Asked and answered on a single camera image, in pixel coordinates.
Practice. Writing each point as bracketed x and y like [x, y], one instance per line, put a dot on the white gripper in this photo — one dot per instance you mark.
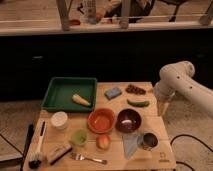
[163, 94]

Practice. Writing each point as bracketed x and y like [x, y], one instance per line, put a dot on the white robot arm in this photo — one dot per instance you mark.
[177, 77]

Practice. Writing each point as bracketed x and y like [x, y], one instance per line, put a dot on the dark metal cup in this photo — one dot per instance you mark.
[149, 141]

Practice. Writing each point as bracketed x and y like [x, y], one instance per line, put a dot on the green plastic cup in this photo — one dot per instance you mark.
[79, 137]

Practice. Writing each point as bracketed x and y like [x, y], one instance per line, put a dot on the white paper cup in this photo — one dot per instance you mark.
[59, 120]

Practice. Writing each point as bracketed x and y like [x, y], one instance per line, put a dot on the brown grape bunch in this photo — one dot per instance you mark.
[135, 90]

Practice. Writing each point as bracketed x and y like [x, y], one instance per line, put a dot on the dark brown bowl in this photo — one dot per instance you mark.
[128, 121]

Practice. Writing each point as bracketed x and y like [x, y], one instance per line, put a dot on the grey folded cloth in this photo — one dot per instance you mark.
[131, 143]

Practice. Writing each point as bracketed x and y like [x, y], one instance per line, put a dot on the blue sponge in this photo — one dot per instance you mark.
[113, 93]

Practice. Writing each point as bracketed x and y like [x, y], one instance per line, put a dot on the orange bowl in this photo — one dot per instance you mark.
[101, 120]

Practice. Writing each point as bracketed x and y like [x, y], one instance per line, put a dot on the red yellow apple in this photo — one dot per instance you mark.
[103, 141]

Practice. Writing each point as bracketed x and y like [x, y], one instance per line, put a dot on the person in background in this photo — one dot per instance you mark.
[113, 8]

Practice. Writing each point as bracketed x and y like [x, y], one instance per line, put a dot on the silver fork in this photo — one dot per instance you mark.
[80, 157]

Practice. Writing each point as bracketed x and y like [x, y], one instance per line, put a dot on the green plastic tray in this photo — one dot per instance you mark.
[60, 90]

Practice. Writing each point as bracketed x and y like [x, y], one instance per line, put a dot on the wooden block eraser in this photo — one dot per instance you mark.
[57, 152]

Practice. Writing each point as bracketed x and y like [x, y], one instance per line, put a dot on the red small object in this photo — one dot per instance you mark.
[75, 22]

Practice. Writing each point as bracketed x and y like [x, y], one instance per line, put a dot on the clear bottle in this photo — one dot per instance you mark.
[90, 11]

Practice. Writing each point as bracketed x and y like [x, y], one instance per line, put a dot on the wooden post middle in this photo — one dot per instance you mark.
[125, 12]

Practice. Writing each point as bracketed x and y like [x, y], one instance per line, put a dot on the wooden post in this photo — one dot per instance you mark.
[63, 13]
[125, 12]

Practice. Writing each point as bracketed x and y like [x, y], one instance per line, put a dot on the wooden post left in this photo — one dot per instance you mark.
[63, 13]

